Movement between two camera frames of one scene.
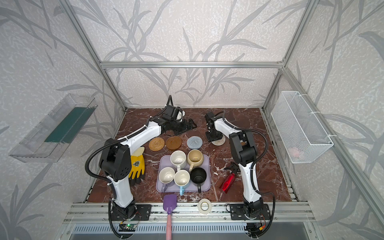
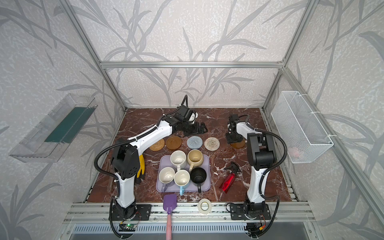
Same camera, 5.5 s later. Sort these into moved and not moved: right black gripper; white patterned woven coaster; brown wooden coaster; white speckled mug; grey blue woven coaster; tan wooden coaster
Moved: white patterned woven coaster; right black gripper
Not moved: white speckled mug; grey blue woven coaster; tan wooden coaster; brown wooden coaster
